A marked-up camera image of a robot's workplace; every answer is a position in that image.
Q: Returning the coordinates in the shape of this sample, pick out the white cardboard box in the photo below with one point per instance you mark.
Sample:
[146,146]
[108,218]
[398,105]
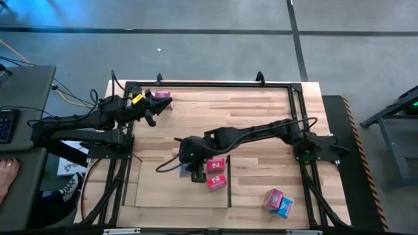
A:
[67,166]

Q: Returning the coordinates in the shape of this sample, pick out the black aluminium rig frame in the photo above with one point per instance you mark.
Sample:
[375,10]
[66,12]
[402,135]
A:
[212,84]

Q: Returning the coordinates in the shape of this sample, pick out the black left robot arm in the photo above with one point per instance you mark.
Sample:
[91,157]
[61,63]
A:
[81,121]

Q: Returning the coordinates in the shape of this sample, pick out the person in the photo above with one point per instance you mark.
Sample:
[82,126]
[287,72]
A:
[49,209]

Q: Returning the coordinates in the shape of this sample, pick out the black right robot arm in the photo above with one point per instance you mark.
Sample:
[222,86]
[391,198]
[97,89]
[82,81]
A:
[254,134]

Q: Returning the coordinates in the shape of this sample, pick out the red Froot Loops cereal box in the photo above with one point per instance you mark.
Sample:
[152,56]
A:
[215,166]
[216,182]

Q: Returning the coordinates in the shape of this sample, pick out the yellow tag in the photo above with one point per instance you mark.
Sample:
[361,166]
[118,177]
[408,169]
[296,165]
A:
[138,99]

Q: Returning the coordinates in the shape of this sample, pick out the black computer green lights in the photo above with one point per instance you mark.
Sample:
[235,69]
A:
[412,108]

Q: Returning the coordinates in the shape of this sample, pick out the silver bracket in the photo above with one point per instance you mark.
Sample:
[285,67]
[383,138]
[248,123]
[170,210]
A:
[121,231]
[303,232]

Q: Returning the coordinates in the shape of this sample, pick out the black keyboard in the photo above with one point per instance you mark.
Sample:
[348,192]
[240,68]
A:
[8,125]

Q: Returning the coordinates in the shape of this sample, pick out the grey desk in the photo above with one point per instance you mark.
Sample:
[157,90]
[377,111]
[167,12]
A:
[26,98]
[23,196]

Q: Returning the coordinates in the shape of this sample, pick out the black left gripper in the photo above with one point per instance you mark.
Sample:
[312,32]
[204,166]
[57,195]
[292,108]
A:
[145,109]

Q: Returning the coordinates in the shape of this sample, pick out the blue Rice Krispies cereal box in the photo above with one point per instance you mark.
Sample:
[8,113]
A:
[285,208]

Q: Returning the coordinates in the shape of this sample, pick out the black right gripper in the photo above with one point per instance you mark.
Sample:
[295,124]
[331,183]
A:
[192,148]

